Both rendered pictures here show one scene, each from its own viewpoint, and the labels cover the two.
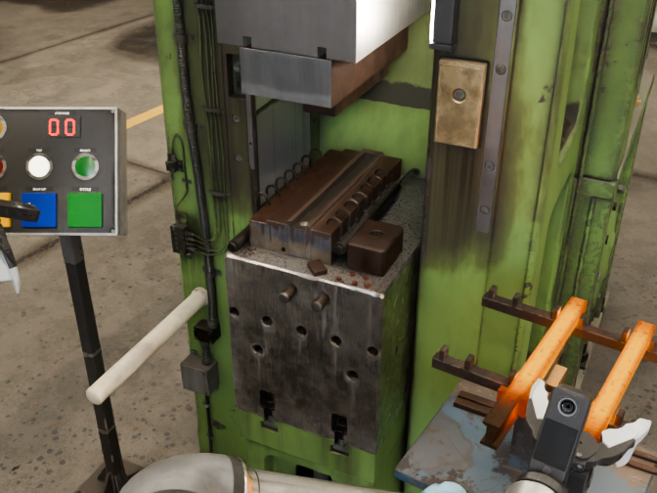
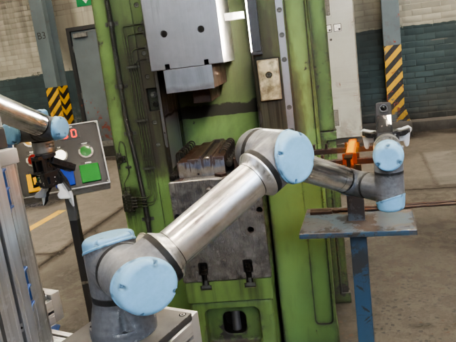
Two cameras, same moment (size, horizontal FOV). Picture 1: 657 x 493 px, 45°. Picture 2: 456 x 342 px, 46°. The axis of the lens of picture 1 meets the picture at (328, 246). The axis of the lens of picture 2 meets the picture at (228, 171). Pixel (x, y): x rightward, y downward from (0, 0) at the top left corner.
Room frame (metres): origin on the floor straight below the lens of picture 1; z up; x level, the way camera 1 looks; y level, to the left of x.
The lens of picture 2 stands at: (-0.63, 0.62, 1.39)
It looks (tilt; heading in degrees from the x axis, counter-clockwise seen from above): 12 degrees down; 343
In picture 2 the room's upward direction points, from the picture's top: 7 degrees counter-clockwise
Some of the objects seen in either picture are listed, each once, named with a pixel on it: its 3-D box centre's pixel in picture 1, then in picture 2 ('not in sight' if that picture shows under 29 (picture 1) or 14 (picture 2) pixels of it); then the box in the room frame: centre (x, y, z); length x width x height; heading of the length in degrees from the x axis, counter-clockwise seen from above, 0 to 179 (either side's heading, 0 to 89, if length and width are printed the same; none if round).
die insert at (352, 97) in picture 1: (348, 79); (207, 92); (1.71, -0.04, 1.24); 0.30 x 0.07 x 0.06; 155
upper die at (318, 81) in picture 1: (330, 48); (197, 76); (1.68, 0.00, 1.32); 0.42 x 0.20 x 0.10; 155
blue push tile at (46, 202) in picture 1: (39, 209); (64, 178); (1.53, 0.63, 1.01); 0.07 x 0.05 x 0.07; 90
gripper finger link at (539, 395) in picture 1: (537, 412); (366, 139); (0.81, -0.28, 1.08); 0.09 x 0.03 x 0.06; 3
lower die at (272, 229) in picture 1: (329, 198); (208, 156); (1.68, 0.00, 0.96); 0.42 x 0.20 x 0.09; 155
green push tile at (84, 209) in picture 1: (85, 210); (90, 173); (1.53, 0.53, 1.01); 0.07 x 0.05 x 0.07; 90
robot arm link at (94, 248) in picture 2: not in sight; (112, 260); (0.51, 0.56, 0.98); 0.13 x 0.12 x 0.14; 14
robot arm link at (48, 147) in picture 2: not in sight; (44, 147); (1.35, 0.67, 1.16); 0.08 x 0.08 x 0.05
